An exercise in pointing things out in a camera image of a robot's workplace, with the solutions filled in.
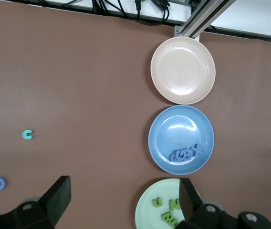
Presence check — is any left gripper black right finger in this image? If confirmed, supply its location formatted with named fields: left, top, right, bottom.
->
left=175, top=177, right=271, bottom=229

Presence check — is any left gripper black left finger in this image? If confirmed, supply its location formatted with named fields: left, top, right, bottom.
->
left=0, top=176, right=72, bottom=229

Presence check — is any green capital letter N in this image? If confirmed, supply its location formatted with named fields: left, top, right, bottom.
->
left=168, top=198, right=181, bottom=211

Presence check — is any green capital letter B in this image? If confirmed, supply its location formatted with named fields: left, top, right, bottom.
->
left=160, top=210, right=176, bottom=223

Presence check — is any blue lowercase letter a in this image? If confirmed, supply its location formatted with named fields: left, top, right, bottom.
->
left=177, top=149, right=189, bottom=162

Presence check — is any blue capital letter G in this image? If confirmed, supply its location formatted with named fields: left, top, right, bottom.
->
left=169, top=150, right=181, bottom=163

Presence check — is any blue foam letter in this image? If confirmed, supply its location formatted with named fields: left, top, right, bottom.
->
left=184, top=147, right=195, bottom=160

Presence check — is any blue letter x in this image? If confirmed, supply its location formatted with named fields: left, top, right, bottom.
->
left=189, top=144, right=203, bottom=158

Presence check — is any light green plate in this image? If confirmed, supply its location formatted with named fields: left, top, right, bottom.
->
left=135, top=178, right=201, bottom=229

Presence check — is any cyan lowercase letter c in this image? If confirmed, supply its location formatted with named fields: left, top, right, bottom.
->
left=21, top=129, right=34, bottom=140

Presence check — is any blue plate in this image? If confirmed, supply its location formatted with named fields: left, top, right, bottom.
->
left=148, top=105, right=215, bottom=175

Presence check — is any brown table cover sheet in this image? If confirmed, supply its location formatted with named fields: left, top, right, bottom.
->
left=0, top=0, right=271, bottom=229

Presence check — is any beige plate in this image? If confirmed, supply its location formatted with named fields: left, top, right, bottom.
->
left=150, top=36, right=217, bottom=105

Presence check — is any black cable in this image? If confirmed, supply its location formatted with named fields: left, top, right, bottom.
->
left=91, top=0, right=136, bottom=20
left=134, top=0, right=172, bottom=23

